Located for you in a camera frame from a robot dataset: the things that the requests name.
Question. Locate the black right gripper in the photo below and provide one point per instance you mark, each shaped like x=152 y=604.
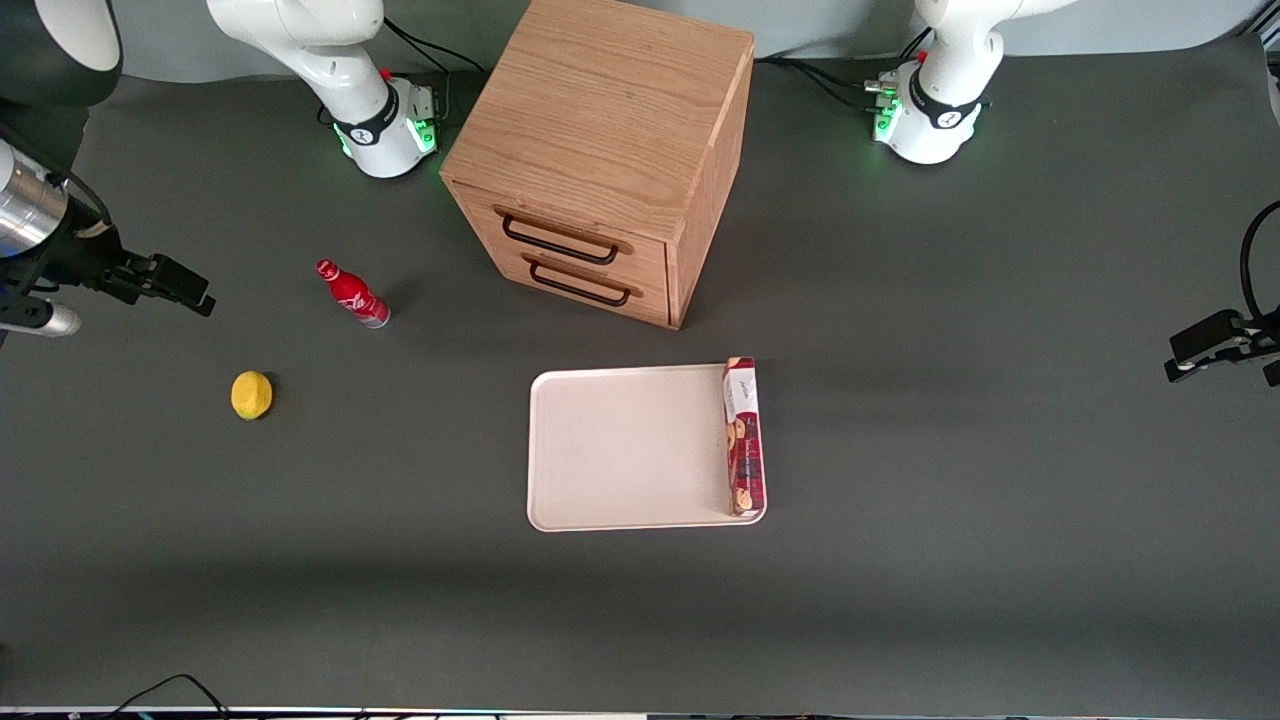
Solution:
x=80 y=256

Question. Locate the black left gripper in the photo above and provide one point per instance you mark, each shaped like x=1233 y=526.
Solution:
x=1213 y=340

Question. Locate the red coke bottle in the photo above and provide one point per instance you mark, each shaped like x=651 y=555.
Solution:
x=355 y=297

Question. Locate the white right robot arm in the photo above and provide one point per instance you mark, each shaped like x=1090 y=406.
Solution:
x=300 y=45

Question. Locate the beige plastic tray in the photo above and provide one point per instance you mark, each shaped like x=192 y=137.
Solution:
x=625 y=450

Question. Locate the yellow lemon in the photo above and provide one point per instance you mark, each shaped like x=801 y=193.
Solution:
x=251 y=395

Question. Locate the silver cylindrical rod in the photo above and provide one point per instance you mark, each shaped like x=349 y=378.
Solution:
x=45 y=320

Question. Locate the wooden drawer front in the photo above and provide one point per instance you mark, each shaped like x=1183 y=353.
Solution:
x=560 y=235
x=590 y=290

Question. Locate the wooden drawer cabinet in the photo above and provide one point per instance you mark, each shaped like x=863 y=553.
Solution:
x=610 y=130

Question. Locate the red cookie box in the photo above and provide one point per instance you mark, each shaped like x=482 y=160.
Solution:
x=743 y=440

